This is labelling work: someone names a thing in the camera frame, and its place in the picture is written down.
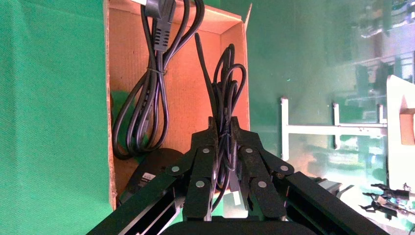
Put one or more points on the white table with legs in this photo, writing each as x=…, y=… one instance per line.
x=324, y=129

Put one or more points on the green table cloth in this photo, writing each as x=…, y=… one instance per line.
x=48, y=113

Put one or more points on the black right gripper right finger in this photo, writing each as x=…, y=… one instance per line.
x=256, y=168

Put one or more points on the open brown cardboard box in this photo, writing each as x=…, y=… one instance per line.
x=188, y=81

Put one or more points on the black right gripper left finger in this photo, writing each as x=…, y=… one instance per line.
x=202, y=168

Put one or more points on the small brown cardboard box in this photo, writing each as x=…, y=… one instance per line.
x=408, y=129

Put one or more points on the black background robot gripper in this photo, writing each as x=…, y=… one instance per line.
x=379, y=207
x=394, y=192

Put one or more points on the silver metal cloth clip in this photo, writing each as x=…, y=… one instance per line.
x=329, y=186

